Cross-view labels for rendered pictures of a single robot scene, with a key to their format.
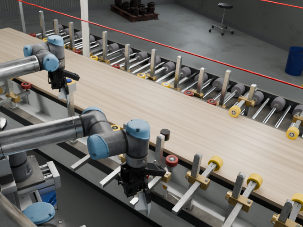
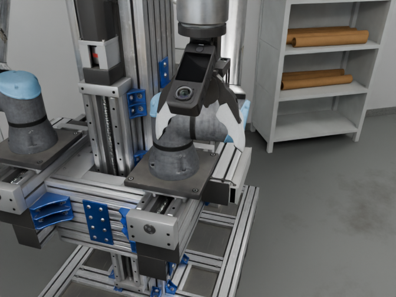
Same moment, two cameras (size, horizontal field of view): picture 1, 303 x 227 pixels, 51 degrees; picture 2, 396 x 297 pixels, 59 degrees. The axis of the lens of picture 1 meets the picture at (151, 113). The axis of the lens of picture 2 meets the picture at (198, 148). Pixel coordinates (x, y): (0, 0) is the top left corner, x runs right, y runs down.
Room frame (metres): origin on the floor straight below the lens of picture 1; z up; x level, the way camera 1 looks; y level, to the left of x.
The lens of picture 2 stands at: (1.91, 0.16, 1.62)
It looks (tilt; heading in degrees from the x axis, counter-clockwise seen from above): 31 degrees down; 141
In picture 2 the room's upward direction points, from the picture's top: straight up
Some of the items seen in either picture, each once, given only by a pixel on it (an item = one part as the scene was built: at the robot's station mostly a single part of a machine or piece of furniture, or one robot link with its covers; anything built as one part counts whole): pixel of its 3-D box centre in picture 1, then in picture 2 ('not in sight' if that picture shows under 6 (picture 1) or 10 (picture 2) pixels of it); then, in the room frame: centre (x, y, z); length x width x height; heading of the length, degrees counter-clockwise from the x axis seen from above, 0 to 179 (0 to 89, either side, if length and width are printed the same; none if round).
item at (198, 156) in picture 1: (192, 185); not in sight; (1.35, -0.28, 0.89); 0.04 x 0.04 x 0.48; 57
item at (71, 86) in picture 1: (69, 86); not in sight; (1.90, 0.58, 1.18); 0.07 x 0.07 x 0.08; 57
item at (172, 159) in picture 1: (171, 165); not in sight; (1.56, -0.15, 0.85); 0.08 x 0.08 x 0.11
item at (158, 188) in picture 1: (149, 183); not in sight; (1.48, -0.03, 0.75); 0.26 x 0.01 x 0.10; 57
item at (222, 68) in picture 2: (57, 76); (203, 62); (1.50, 0.51, 1.46); 0.09 x 0.08 x 0.12; 124
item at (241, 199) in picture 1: (238, 201); not in sight; (1.21, -0.51, 0.94); 0.14 x 0.06 x 0.05; 57
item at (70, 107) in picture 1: (71, 117); not in sight; (1.90, 0.58, 0.92); 0.05 x 0.05 x 0.45; 57
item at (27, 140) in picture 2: not in sight; (30, 129); (0.77, 0.39, 1.09); 0.15 x 0.15 x 0.10
